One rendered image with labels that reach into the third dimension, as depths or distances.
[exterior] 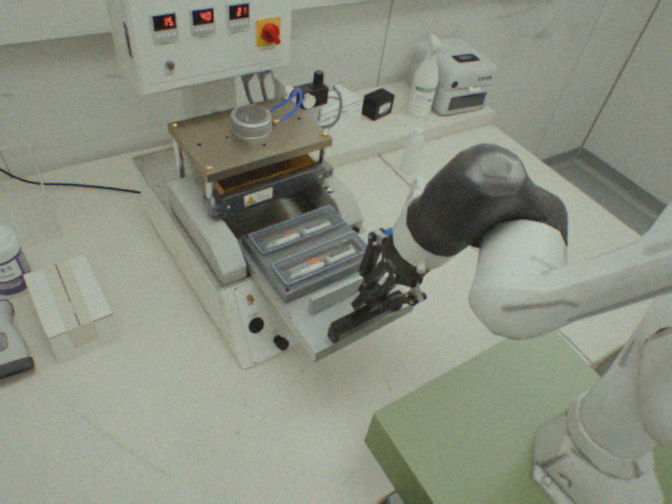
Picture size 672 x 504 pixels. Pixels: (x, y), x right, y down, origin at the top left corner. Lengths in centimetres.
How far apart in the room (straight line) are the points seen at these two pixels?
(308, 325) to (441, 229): 37
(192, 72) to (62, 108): 55
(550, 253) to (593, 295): 7
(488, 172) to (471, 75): 128
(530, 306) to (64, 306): 88
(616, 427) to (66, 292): 99
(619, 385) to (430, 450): 32
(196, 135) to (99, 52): 53
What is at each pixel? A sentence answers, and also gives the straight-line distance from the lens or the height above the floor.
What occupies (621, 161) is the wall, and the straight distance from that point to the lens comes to 335.
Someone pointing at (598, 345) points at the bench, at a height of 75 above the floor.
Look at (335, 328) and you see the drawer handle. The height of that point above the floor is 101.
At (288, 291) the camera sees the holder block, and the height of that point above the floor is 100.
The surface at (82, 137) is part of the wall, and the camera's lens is 162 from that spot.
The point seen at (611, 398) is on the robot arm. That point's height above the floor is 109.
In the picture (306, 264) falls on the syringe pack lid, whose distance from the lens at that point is 94.
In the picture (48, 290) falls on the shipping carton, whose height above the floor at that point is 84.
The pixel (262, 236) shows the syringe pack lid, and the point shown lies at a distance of 98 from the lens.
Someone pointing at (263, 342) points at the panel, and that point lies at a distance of 108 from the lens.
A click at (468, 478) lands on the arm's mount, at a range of 94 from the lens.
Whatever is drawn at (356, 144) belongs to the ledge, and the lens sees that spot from 162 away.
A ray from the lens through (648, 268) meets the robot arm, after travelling 53.
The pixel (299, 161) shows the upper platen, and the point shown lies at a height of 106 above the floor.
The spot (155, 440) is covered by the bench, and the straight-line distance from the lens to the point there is 105.
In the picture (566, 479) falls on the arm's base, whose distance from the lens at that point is 96.
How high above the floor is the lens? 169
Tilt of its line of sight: 46 degrees down
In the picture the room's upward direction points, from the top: 9 degrees clockwise
